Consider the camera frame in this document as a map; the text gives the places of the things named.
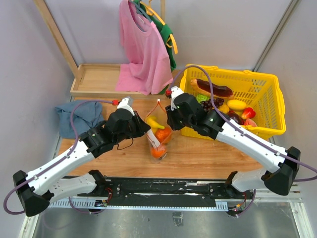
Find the red yellow apple toy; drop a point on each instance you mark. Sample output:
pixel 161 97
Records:
pixel 248 113

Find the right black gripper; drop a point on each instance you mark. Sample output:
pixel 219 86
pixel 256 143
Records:
pixel 171 120

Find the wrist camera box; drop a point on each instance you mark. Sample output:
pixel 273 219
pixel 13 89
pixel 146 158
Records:
pixel 125 103
pixel 173 92

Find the grey clothes hanger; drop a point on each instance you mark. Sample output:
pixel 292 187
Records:
pixel 138 12

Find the orange pumpkin toy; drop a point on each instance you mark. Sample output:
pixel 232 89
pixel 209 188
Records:
pixel 163 135

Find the yellow clothes hanger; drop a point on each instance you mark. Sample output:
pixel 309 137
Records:
pixel 170 39

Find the watermelon slice toy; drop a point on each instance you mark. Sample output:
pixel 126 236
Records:
pixel 250 122

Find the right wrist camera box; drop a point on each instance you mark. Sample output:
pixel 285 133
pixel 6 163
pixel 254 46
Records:
pixel 173 92

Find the blue crumpled cloth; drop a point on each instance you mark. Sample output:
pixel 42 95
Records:
pixel 87 116

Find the green lettuce toy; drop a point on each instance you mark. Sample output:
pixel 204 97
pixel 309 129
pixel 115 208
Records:
pixel 201 98

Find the clear zip top bag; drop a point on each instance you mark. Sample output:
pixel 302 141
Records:
pixel 159 112

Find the chocolate eclair toy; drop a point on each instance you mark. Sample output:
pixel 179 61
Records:
pixel 203 87

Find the dark red apple toy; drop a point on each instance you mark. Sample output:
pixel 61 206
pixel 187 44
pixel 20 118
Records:
pixel 234 116

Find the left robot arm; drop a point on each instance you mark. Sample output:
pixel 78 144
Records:
pixel 40 188

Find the wooden tray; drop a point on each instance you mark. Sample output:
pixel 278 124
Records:
pixel 99 81

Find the orange tangerine toy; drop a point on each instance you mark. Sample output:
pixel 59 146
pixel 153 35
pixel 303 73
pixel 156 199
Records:
pixel 158 153

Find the wooden rack post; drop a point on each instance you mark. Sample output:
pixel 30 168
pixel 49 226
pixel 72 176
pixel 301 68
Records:
pixel 58 37

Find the yellow banana toy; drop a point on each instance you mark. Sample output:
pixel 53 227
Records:
pixel 152 122

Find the green t-shirt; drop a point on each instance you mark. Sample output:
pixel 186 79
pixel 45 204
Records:
pixel 163 35

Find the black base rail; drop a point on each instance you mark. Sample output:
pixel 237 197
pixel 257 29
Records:
pixel 175 194

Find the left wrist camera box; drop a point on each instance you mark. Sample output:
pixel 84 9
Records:
pixel 125 103

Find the pink t-shirt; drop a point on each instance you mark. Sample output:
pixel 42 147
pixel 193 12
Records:
pixel 149 69

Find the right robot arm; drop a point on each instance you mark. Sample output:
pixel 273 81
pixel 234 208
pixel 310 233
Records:
pixel 279 164

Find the tan potato toy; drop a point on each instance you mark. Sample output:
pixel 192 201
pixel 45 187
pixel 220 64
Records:
pixel 224 109

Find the yellow plastic basket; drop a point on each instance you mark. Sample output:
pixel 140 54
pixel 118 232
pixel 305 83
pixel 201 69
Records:
pixel 259 91

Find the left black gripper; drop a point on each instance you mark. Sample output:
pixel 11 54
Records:
pixel 141 126

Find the purple grape bunch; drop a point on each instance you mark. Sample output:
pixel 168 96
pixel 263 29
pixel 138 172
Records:
pixel 208 105

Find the yellow mango toy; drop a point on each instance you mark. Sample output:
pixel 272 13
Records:
pixel 236 105

